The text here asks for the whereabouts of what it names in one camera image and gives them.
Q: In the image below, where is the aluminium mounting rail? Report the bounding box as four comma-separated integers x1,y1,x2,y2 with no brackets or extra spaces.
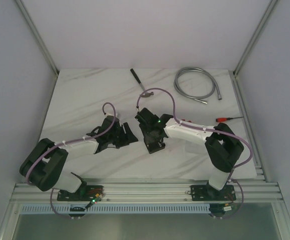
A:
10,179,283,204

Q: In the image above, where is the clear plastic fuse box cover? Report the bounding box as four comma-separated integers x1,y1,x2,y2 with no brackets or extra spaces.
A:
185,144,205,154

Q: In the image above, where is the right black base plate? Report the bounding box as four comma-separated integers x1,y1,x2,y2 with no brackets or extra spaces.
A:
189,184,236,202

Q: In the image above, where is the claw hammer black handle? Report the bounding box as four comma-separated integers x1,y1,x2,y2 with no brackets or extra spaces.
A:
130,68,154,98

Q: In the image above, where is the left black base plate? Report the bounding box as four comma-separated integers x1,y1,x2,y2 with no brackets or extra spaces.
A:
57,185,104,202

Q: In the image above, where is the silver flexible metal hose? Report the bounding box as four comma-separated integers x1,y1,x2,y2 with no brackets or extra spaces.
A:
173,66,222,104

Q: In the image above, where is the black fuse box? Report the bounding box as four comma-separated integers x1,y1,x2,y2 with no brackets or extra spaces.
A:
145,139,165,154

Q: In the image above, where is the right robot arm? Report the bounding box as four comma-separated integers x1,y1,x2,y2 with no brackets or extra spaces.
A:
135,108,244,200

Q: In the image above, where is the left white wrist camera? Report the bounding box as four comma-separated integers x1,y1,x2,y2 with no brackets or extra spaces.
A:
105,113,120,118

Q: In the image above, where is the grey slotted cable duct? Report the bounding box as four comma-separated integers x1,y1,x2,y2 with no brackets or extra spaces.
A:
19,204,235,215

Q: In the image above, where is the red handled screwdriver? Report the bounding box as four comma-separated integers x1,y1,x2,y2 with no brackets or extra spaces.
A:
215,116,243,123

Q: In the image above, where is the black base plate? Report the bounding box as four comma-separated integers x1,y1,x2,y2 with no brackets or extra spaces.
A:
189,184,236,202
57,185,104,202

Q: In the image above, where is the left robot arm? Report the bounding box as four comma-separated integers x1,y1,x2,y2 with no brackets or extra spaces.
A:
19,115,138,201

